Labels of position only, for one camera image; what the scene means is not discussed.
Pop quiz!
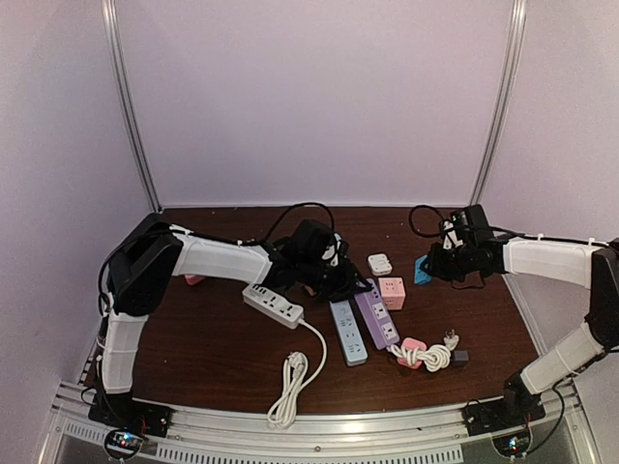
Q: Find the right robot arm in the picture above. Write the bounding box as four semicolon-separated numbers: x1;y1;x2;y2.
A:
421;204;618;427

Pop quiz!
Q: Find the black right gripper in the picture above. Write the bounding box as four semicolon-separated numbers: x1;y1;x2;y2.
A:
421;243;475;282

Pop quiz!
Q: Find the blue-grey power strip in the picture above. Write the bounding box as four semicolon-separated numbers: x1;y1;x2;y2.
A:
330;301;368;367

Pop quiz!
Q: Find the aluminium front rail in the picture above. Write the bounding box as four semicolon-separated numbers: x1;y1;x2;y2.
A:
34;382;602;463

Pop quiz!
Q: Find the white strip cable with plug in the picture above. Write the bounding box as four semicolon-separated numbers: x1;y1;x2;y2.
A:
266;319;328;428

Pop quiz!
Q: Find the pink cube socket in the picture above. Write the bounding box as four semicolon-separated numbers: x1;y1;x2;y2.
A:
378;276;406;305

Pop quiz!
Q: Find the right aluminium frame post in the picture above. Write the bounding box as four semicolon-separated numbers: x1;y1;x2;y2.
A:
469;0;528;204

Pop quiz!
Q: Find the left aluminium frame post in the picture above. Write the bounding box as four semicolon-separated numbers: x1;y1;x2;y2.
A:
101;0;162;212

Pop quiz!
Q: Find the small pink charger plug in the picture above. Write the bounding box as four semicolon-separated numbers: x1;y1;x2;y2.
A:
185;275;204;285

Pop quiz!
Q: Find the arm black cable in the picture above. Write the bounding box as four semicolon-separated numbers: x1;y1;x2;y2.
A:
408;204;451;241
96;202;335;320

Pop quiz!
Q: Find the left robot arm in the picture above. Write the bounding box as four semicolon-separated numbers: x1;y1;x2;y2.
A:
98;214;371;429

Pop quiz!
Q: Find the small grey plug adapter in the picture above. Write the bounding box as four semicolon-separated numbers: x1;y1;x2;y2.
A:
451;350;470;366

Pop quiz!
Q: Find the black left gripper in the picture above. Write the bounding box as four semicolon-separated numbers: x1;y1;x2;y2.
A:
298;259;371;305

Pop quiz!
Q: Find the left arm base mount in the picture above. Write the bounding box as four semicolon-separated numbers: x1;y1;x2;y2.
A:
88;392;172;438

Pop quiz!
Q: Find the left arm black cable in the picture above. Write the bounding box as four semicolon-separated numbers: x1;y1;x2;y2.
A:
96;202;335;320

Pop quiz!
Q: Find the white power strip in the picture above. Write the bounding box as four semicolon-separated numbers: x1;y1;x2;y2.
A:
242;284;304;330

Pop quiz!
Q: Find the white coiled cable purple strip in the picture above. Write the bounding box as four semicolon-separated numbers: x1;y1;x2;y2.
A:
386;330;459;373

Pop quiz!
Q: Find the blue square adapter plug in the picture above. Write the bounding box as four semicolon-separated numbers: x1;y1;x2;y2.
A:
413;255;432;286

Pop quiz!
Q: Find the aluminium frame post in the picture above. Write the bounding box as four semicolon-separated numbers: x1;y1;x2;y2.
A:
101;0;162;212
469;0;528;204

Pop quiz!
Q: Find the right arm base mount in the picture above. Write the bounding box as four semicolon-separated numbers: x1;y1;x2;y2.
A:
461;394;545;436

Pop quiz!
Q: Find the white square adapter plug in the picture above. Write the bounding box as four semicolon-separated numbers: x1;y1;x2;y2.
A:
367;253;393;276

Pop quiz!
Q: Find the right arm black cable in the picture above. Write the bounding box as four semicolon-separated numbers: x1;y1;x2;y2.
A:
408;204;451;241

